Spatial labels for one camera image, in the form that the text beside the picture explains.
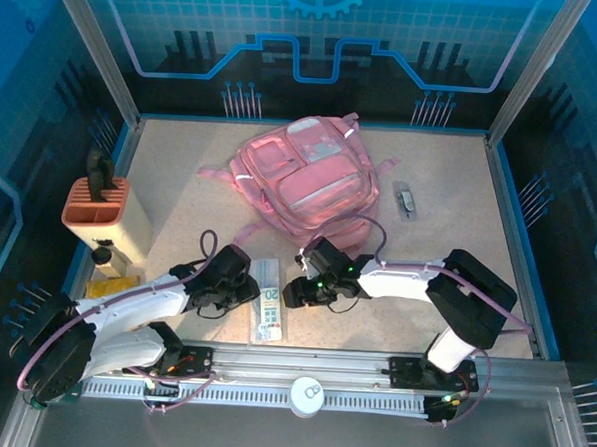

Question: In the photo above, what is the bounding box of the clear plastic pencil box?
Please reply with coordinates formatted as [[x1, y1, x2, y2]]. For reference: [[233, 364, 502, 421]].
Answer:
[[248, 255, 288, 344]]

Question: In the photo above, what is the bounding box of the pink school backpack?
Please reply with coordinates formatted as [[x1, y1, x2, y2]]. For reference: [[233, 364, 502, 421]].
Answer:
[[192, 105, 403, 258]]

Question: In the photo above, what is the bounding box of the aluminium front beam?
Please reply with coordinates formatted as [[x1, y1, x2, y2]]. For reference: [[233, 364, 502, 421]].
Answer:
[[84, 335, 571, 405]]

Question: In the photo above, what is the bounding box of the yellow plastic bag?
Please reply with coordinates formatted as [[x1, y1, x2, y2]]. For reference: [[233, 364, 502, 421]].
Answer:
[[84, 271, 143, 305]]

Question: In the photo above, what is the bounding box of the small circuit board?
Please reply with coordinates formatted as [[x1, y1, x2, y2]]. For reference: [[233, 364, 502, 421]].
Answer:
[[423, 389, 471, 425], [141, 373, 181, 403]]

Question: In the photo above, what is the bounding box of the small grey clip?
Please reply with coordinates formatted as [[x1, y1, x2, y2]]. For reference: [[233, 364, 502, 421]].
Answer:
[[391, 180, 420, 222]]

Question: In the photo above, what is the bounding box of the orange and beige knife block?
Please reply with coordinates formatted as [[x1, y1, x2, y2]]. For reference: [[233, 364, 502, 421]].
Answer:
[[58, 173, 157, 267]]

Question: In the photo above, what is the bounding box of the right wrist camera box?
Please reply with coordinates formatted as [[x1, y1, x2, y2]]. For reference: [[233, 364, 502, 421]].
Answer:
[[297, 236, 355, 280]]

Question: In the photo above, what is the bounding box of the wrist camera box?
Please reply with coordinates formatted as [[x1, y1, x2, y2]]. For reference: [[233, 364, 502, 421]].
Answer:
[[297, 236, 355, 280], [208, 243, 254, 285]]

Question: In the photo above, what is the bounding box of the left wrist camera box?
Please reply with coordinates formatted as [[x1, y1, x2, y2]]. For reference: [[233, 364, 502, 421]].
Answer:
[[208, 243, 254, 285]]

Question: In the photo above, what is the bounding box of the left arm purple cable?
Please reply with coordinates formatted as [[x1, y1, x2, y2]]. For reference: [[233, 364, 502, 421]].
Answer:
[[16, 220, 229, 417]]

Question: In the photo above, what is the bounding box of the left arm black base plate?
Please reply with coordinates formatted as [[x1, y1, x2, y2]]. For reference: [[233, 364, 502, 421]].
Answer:
[[157, 344, 216, 379]]

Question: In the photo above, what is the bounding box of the white slotted cable duct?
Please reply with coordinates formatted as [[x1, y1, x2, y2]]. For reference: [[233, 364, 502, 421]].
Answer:
[[81, 374, 431, 418]]

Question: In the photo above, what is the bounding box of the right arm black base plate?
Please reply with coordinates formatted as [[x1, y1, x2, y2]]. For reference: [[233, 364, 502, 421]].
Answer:
[[387, 355, 481, 393]]

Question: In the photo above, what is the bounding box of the black knife handle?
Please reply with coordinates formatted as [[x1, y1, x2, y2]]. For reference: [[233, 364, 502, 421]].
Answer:
[[83, 147, 116, 195], [87, 166, 121, 204]]

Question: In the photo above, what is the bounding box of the aluminium frame post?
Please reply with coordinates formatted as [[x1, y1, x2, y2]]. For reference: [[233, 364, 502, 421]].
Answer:
[[38, 0, 149, 126], [485, 0, 592, 152]]

